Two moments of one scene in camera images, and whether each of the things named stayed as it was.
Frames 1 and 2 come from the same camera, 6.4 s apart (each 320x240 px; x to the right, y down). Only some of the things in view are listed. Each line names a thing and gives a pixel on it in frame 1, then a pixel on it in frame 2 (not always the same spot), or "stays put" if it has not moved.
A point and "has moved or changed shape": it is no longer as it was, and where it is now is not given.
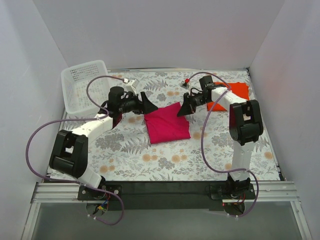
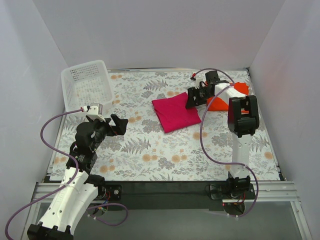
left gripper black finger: x=147 y=105 → x=120 y=127
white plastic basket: x=74 y=81 stays put
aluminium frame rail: x=45 y=192 stays put
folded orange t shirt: x=240 y=89 stays put
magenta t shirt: x=163 y=125 has moved or changed shape
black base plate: x=162 y=195 stays put
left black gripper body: x=142 y=104 → x=110 y=127
